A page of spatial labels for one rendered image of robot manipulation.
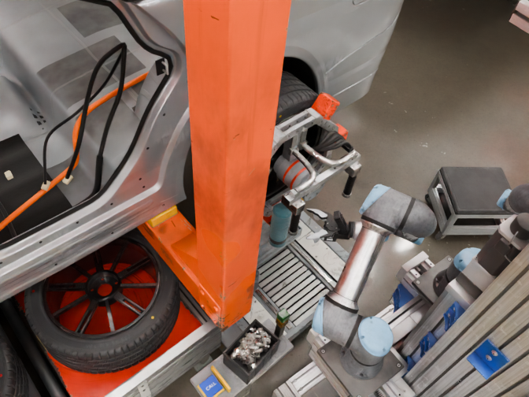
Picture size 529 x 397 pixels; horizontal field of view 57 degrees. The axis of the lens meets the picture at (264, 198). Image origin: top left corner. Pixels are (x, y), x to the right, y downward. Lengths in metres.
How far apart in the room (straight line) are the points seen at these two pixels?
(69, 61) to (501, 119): 3.17
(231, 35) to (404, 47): 3.78
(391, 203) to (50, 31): 1.87
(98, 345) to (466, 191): 2.17
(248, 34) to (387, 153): 2.71
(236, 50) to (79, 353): 1.53
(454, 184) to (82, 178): 2.08
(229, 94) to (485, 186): 2.35
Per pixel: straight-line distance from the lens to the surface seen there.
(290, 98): 2.06
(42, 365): 2.49
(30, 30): 2.79
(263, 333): 2.11
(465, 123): 4.13
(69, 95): 2.36
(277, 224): 2.24
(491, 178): 3.28
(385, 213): 1.61
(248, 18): 1.00
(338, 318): 1.64
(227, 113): 1.11
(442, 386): 1.82
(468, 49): 4.94
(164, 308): 2.22
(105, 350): 2.19
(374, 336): 1.64
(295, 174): 2.13
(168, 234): 2.20
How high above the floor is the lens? 2.50
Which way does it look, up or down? 52 degrees down
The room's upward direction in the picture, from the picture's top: 7 degrees clockwise
